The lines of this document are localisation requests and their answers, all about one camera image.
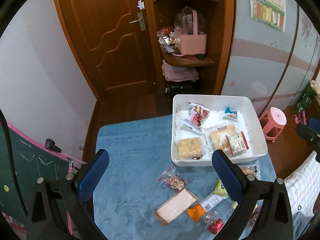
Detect clear bag fried balls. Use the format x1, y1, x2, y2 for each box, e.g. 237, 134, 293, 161
239, 164, 260, 179

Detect pink plastic stool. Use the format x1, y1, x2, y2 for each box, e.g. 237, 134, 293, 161
259, 107, 287, 142

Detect blue white small packet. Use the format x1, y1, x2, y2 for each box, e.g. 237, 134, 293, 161
222, 107, 239, 122

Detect green flower wrap bag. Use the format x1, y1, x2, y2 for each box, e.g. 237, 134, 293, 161
296, 80, 319, 113

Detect orange white snack bar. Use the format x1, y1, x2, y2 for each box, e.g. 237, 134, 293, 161
186, 193, 228, 223

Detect white plastic storage bin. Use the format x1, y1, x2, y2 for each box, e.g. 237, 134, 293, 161
171, 94, 268, 167

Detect blue plush table cloth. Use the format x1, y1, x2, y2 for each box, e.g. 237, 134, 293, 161
93, 114, 277, 240

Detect red candy clear packet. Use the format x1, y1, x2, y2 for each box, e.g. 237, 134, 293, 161
203, 210, 224, 235

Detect folded pink cloths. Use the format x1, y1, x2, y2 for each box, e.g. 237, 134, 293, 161
162, 60, 199, 82

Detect green chalkboard pink frame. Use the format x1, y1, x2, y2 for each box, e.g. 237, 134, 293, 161
1, 122, 85, 226

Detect green small snack packet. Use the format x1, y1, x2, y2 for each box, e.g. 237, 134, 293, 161
213, 179, 228, 197

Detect red striped white snack packet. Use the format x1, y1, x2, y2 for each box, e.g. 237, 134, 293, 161
220, 132, 249, 156

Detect pink handled basket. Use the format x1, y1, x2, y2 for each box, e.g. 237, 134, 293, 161
174, 7, 207, 55

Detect colourful wall poster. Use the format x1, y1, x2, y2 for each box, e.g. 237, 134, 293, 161
249, 0, 286, 32

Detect white checked bedding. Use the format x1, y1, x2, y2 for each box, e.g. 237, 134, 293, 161
284, 151, 320, 217

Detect clear nut snack packet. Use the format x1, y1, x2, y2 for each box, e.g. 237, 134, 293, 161
158, 165, 188, 192

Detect beige wafer cracker pack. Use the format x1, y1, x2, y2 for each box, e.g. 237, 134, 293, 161
155, 189, 198, 226

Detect mountain print cracker pack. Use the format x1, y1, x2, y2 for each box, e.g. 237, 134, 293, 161
207, 122, 237, 153

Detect brown wooden door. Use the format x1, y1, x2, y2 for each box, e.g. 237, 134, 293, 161
54, 0, 158, 101

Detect silver door handle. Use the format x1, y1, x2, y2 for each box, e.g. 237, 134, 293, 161
130, 12, 146, 31

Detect yellow puffed snack pack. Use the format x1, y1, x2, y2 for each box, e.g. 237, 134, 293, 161
176, 137, 206, 160

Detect wooden corner shelf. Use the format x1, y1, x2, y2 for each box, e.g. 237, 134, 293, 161
145, 0, 236, 94

